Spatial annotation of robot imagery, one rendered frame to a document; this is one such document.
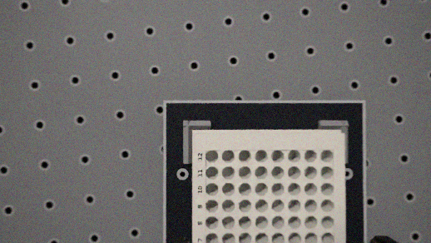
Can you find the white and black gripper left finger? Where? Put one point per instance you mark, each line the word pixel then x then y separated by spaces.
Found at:
pixel 179 239

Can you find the white well plate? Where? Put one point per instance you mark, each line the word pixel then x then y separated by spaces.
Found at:
pixel 268 186

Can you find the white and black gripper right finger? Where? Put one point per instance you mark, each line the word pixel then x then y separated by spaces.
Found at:
pixel 382 239

